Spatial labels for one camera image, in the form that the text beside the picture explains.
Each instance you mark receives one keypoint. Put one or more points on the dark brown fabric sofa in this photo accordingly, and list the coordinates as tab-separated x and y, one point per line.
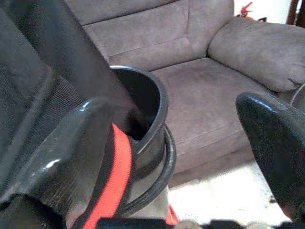
202	95

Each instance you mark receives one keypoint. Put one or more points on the red fire extinguisher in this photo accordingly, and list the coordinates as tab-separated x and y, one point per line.
246	10

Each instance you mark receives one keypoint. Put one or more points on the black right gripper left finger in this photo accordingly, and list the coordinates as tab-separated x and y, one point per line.
66	162

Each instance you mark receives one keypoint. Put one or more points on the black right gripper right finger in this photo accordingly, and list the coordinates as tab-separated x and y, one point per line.
276	148

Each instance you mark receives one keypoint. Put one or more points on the black shirt red collar band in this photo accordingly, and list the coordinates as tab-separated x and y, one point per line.
35	59

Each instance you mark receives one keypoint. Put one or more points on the black plastic bucket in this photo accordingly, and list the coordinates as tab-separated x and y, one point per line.
143	90

